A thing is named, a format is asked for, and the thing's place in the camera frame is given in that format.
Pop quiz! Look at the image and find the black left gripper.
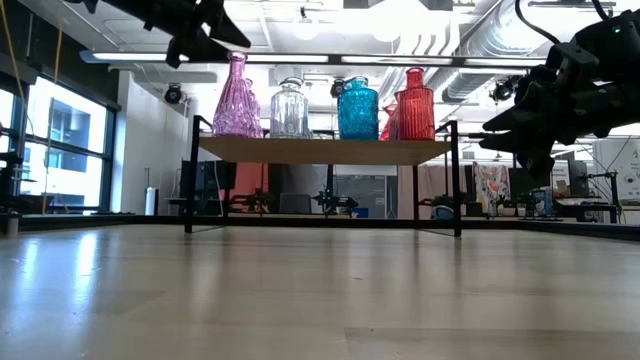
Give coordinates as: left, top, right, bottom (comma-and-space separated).
64, 0, 251, 69

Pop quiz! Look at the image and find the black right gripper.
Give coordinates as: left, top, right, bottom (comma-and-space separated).
478, 8, 640, 182

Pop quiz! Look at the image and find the pink twisted cone vase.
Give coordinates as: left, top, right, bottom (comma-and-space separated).
212, 51, 265, 139

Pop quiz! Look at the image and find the clear round jar vase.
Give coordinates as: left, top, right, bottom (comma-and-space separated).
269, 77, 312, 140

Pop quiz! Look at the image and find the red ribbed cylinder vase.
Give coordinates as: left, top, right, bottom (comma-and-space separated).
398, 67, 437, 142

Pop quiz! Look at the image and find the red ribbed bell vase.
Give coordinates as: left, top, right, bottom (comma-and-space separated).
378, 103, 401, 142

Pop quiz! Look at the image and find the teal textured bottle vase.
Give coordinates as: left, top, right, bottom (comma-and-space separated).
337, 75, 380, 141

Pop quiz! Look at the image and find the black background monitor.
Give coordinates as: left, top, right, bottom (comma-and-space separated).
567, 159, 591, 197
508, 167, 552, 202

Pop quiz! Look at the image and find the blue background box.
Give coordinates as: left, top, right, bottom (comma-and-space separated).
530, 188, 554, 217

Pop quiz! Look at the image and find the floral patterned cloth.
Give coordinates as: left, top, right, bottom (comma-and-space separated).
472, 162, 512, 204

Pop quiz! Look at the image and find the long ceiling light bar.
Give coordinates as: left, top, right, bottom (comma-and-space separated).
79, 48, 547, 69

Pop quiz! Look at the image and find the dark background desk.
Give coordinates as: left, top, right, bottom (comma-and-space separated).
553, 196, 621, 224

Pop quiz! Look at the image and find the orange partition panel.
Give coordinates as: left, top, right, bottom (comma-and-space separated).
227, 162, 270, 201

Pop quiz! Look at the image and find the white cylindrical air purifier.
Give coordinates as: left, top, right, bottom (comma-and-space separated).
144, 187, 160, 217

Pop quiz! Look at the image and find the silver spiral air duct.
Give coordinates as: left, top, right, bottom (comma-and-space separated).
407, 0, 576, 105

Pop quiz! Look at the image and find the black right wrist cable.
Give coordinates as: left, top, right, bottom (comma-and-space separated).
513, 0, 562, 47

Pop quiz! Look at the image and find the wooden shelf with black frame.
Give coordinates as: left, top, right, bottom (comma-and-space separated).
183, 114, 464, 239

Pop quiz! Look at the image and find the yellow hanging cable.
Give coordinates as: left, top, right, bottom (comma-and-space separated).
0, 0, 25, 96

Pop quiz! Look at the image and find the black aluminium table frame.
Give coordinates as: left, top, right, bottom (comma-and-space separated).
0, 212, 640, 243

